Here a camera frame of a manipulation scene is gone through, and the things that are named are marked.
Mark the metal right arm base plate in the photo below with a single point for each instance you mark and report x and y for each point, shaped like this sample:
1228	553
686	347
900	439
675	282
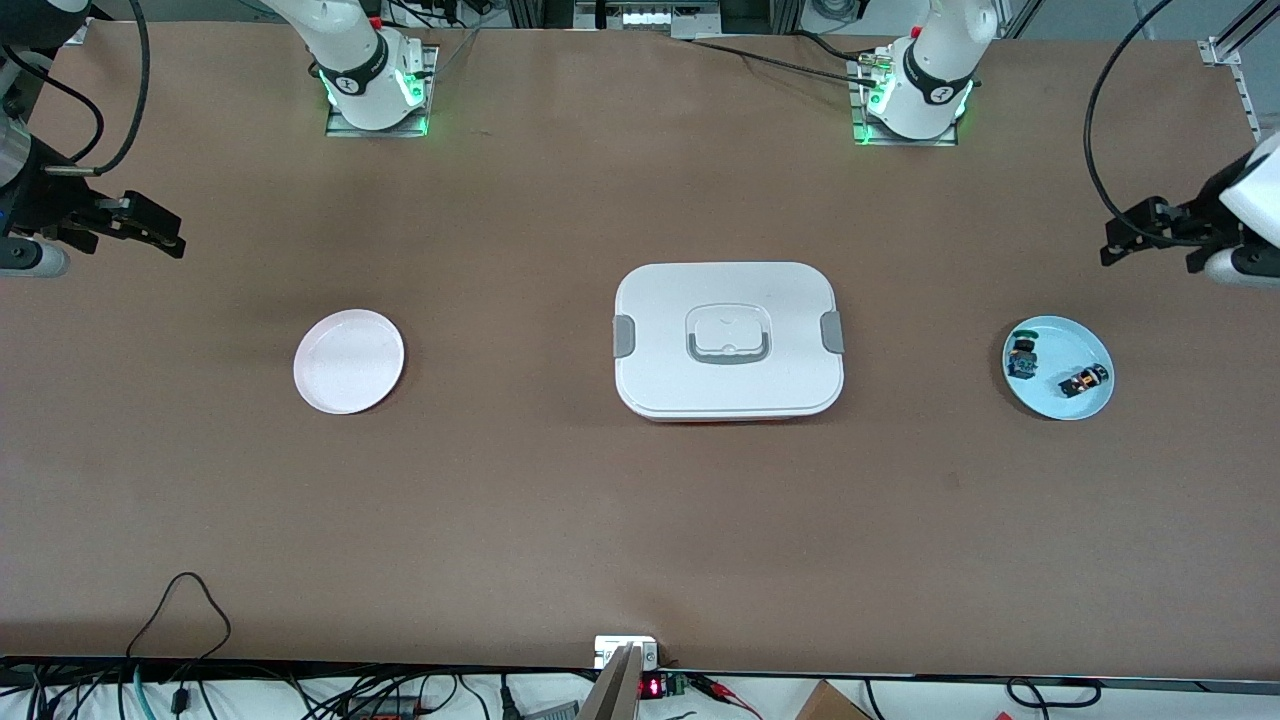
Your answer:
425	70

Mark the grey slanted bar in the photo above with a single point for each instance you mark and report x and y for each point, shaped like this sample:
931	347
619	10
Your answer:
612	695

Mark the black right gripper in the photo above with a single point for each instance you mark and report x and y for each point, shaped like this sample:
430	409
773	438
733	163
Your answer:
42	203

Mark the red clip lead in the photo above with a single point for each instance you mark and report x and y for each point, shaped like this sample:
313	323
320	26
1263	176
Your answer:
725	692

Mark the white lunch box grey clasps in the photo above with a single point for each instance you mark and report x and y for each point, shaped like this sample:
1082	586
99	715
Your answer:
730	300

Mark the small white box device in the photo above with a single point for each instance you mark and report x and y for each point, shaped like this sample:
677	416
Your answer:
612	648

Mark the orange and black push-button switch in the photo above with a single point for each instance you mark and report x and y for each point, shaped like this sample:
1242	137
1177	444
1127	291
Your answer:
1082	382

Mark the white power strip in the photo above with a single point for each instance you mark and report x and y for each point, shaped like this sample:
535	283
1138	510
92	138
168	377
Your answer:
670	18

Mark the blue and black push-button switch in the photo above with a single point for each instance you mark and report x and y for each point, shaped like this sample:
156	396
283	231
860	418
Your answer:
1023	358

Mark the pale pink round plate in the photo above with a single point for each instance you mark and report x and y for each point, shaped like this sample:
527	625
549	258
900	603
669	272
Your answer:
348	362

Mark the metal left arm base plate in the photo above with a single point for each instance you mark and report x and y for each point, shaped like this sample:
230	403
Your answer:
872	135

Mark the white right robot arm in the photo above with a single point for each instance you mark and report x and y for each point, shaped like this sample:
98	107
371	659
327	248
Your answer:
350	50

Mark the brown cardboard box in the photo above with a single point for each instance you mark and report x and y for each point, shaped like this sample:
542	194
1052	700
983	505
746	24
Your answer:
830	702

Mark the light blue round plate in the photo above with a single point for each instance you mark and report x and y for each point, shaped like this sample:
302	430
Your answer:
1060	345

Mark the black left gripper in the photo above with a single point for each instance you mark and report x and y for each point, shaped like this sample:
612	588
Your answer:
1203	222

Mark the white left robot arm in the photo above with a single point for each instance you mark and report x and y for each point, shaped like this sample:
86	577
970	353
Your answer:
935	60

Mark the red digit display module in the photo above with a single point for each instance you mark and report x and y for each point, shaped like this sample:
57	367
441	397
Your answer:
655	687

